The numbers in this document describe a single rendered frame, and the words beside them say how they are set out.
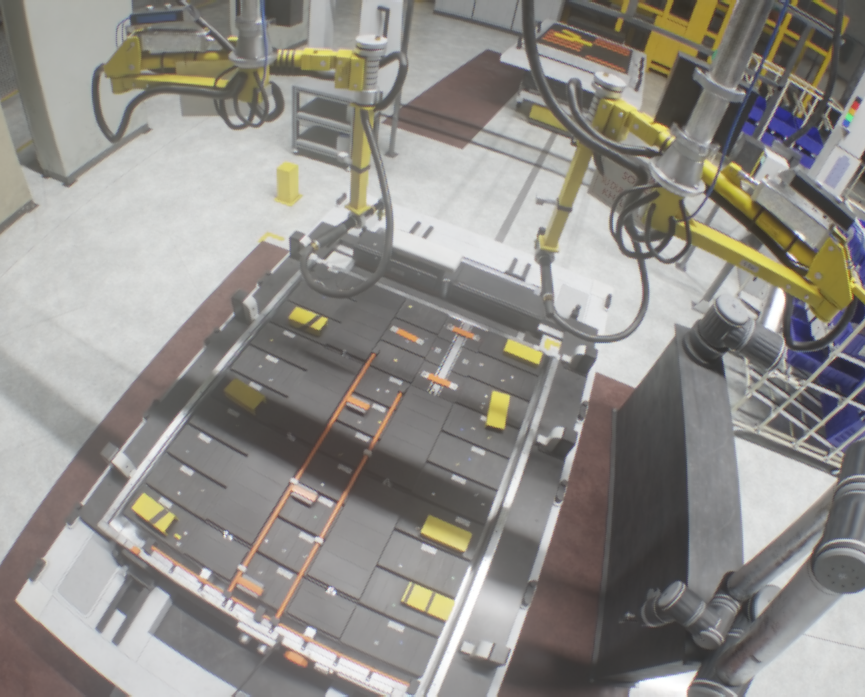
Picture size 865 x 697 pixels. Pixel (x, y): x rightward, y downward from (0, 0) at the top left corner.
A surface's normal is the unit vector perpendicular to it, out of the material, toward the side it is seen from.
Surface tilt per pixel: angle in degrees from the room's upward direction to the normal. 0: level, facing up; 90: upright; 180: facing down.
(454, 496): 0
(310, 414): 0
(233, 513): 0
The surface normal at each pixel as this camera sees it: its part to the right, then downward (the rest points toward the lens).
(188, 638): 0.15, -0.62
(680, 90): -0.37, 0.69
